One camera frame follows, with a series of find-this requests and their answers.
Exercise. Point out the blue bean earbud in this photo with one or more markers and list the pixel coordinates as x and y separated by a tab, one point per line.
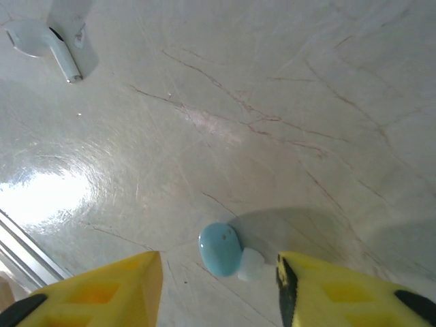
219	248

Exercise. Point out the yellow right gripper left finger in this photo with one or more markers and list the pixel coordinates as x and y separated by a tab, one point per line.
102	296

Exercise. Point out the long aluminium base rail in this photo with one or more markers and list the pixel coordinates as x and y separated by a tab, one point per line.
30	252

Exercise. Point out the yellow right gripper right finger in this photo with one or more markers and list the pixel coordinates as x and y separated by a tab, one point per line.
340	299

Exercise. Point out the white stem earbud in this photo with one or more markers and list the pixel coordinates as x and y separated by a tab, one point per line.
37	37

